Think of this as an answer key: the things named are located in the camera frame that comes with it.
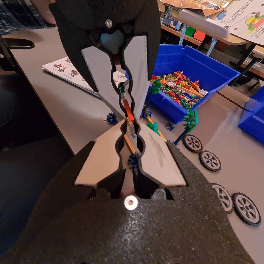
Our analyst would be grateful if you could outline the toy instruction sheet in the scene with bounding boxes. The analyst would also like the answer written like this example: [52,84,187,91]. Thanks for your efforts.
[41,57,128,97]

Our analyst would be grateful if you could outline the black monitor stand base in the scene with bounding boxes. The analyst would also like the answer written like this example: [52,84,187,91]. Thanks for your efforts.
[0,37,35,51]

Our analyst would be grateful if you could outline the cardboard poster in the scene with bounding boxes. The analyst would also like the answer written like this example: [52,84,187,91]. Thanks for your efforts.
[161,0,231,17]

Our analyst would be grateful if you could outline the black toy wheel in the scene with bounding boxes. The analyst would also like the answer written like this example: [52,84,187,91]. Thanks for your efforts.
[182,134,203,153]
[199,150,222,172]
[231,192,261,227]
[211,183,234,214]

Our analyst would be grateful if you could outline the person's left forearm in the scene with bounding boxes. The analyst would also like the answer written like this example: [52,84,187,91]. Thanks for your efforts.
[0,0,42,35]

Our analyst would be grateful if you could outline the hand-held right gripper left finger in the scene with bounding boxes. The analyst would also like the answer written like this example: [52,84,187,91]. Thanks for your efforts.
[75,121,127,187]

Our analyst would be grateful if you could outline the blue yellow toy rod frame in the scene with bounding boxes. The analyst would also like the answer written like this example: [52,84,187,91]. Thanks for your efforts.
[105,79,199,171]

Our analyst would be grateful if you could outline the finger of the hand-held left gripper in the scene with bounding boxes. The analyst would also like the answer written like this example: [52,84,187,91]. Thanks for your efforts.
[81,46,126,120]
[123,35,150,118]

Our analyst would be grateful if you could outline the person's left hand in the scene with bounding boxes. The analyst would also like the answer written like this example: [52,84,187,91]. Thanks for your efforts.
[39,0,57,26]

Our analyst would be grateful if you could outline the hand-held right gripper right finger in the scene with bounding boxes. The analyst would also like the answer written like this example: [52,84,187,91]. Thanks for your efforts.
[135,122,187,188]

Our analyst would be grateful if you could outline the blue plastic bin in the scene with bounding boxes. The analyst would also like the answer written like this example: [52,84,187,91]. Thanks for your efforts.
[239,87,264,145]

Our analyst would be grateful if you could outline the blue bin with white label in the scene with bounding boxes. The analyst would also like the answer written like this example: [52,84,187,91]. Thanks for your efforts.
[126,44,240,124]

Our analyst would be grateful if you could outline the orange storage box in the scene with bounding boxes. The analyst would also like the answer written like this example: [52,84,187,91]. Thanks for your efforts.
[194,30,207,42]

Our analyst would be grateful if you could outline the grey toy rod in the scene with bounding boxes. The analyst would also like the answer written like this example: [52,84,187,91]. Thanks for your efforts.
[127,122,137,140]

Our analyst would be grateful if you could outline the orange toy connector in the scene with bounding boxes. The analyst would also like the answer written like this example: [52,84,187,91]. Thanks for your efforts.
[123,99,135,123]

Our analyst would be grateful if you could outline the pile of colourful toy pieces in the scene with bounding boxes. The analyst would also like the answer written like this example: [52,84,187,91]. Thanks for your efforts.
[151,71,209,110]

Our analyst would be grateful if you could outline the person's dark printed shirt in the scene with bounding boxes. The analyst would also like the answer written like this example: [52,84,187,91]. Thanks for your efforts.
[0,74,74,250]

